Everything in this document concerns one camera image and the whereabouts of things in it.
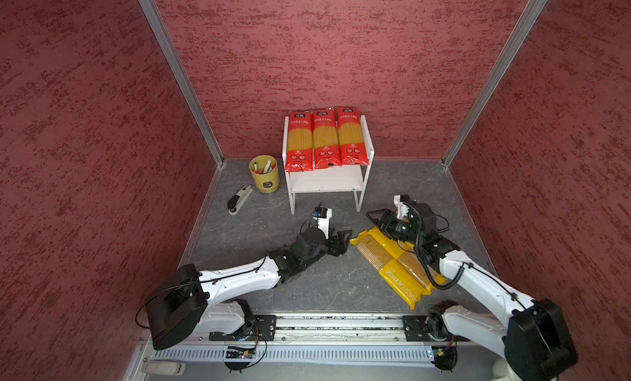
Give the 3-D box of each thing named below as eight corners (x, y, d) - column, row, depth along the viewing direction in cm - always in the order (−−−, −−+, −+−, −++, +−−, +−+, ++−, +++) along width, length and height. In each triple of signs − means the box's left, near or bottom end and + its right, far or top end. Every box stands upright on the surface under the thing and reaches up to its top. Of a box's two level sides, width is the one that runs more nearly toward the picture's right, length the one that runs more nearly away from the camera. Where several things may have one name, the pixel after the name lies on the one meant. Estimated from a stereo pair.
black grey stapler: (227, 212, 103) (223, 206, 99) (246, 188, 111) (244, 182, 108) (234, 215, 102) (230, 209, 98) (252, 191, 111) (250, 184, 107)
